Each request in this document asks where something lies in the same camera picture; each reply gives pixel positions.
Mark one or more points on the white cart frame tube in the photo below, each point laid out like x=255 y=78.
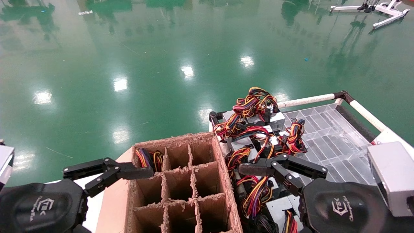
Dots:
x=367 y=115
x=307 y=100

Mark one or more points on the black foam strip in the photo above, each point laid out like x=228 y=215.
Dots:
x=355 y=123

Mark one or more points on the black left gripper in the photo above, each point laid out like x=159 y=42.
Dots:
x=38 y=207

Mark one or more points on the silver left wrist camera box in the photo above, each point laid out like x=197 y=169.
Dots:
x=5 y=161

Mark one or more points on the clear plastic grid tray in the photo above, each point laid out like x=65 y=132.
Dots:
x=323 y=136

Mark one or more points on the red and white sign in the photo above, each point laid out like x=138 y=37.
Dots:
x=388 y=136

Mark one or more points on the white floor scrap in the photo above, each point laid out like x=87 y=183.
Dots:
x=85 y=12

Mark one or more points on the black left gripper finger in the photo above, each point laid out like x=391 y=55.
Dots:
x=136 y=175

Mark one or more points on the brown cardboard divider box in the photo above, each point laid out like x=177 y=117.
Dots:
x=181 y=181

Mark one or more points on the black tube corner joint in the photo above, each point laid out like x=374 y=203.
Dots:
x=344 y=96
x=213 y=118

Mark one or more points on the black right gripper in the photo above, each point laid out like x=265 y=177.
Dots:
x=343 y=207

